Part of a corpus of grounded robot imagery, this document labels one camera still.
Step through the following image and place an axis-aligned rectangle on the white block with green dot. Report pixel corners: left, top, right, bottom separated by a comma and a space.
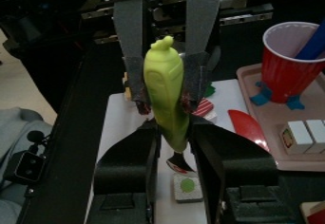
171, 173, 205, 203

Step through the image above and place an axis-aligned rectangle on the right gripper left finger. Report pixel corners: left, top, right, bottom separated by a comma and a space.
86, 120, 163, 224

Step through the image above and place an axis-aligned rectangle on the red striped toy slice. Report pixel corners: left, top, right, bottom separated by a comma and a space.
191, 97, 217, 119

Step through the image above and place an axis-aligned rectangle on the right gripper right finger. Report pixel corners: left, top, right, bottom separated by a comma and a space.
187, 115, 296, 224

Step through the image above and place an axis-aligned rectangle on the white cutting board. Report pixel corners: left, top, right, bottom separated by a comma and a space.
84, 79, 251, 224

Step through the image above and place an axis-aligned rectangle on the pink tray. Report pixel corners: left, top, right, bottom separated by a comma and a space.
235, 63, 325, 173

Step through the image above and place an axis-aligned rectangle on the black clip microphone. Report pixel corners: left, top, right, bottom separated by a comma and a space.
25, 130, 45, 145

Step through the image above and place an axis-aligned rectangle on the white block toy set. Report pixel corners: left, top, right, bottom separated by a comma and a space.
278, 119, 325, 156

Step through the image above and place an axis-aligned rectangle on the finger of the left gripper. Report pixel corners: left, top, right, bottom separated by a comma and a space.
181, 0, 220, 113
112, 0, 152, 115

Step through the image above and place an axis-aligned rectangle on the small green toy piece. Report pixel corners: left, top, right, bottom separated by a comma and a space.
203, 84, 216, 98

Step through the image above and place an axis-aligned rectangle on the red toy knife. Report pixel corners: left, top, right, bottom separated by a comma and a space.
227, 108, 271, 153

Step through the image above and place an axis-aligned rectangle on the red plastic cup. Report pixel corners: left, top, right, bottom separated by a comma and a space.
259, 21, 325, 104

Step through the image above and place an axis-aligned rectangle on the blue plastic stick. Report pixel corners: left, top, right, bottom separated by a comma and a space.
292, 18, 325, 61

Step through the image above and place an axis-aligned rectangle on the black and red toy piece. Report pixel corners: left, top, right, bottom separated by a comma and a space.
164, 151, 196, 175

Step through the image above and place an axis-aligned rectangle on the blue plastic toy piece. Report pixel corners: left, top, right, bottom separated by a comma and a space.
248, 81, 306, 111

